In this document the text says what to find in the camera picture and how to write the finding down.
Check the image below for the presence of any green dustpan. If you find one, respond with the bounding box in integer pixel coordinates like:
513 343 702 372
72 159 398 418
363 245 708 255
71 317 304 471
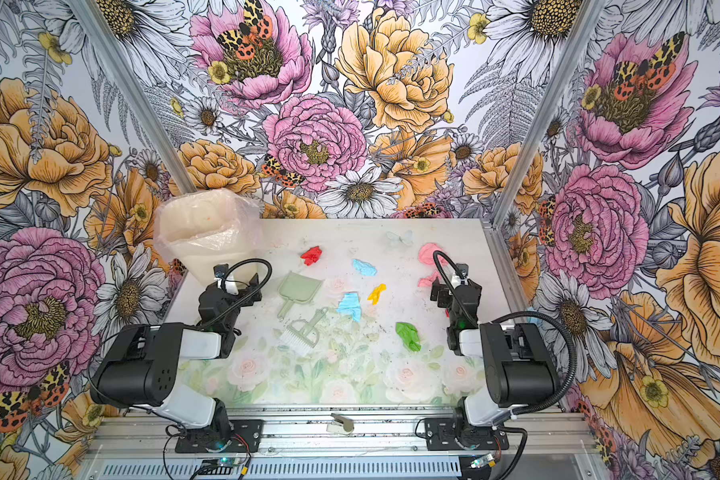
277 272 323 319

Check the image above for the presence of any green hand brush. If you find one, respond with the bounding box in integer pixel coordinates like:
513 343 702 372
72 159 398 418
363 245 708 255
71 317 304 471
280 308 328 357

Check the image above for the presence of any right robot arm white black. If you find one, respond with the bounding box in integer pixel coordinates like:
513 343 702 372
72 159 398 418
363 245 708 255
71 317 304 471
425 280 560 451

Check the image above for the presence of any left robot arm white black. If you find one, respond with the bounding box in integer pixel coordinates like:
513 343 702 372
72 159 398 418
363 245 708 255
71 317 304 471
90 275 262 453

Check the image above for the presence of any pink paper scrap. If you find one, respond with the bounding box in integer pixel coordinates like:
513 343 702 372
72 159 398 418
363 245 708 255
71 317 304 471
418 242 449 288

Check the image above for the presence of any green paper scrap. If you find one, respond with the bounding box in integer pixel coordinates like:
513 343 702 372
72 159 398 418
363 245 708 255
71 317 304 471
395 322 421 352

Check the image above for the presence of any white trash bin plastic liner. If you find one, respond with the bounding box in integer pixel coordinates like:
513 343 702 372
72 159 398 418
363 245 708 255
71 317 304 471
153 189 263 285

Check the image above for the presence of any yellow paper scrap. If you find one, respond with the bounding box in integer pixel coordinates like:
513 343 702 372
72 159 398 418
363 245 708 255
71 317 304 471
367 284 387 305

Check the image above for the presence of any small light blue paper scrap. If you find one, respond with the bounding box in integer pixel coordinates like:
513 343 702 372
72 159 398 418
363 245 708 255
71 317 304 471
352 259 377 277

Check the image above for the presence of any red paper scrap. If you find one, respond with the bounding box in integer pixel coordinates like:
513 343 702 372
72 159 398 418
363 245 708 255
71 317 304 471
300 246 322 266

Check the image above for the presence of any large light blue paper scrap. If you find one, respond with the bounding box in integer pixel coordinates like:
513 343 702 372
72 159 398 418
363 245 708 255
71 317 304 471
337 292 362 322

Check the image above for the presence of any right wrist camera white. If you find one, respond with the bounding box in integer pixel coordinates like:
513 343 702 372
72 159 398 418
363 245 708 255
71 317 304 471
451 263 469 288

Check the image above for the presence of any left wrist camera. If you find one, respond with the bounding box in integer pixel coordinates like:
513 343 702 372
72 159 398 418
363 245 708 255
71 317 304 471
213 264 239 295

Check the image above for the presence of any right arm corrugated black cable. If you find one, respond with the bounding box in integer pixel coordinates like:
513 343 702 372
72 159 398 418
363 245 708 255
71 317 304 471
433 250 578 415

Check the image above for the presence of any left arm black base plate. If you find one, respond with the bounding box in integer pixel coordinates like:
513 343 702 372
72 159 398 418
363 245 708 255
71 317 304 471
174 419 264 454

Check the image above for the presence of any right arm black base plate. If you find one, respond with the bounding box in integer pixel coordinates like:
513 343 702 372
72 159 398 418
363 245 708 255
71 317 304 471
416 417 509 451

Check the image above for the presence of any aluminium rail frame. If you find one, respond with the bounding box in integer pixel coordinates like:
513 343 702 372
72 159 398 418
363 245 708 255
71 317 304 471
79 405 608 479

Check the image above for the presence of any small beige clip on rail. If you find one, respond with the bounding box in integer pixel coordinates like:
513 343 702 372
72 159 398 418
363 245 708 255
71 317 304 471
326 412 355 435

